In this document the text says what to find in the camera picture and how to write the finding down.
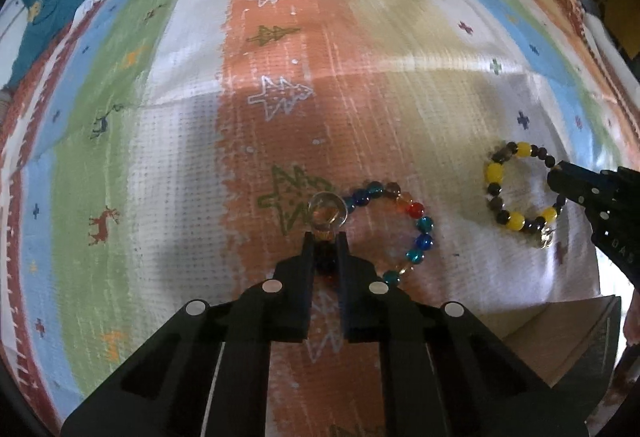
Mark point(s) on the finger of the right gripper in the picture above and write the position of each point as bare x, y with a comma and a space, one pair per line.
610, 192

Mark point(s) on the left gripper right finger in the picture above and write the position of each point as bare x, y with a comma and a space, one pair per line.
444, 373

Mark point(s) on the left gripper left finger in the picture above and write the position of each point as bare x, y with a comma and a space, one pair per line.
205, 371

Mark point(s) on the operator hand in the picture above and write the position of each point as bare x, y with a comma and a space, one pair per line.
625, 375

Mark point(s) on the silver metal tin box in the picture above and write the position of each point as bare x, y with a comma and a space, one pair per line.
580, 336

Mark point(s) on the striped colourful cloth mat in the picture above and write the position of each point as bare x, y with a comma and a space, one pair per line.
151, 181

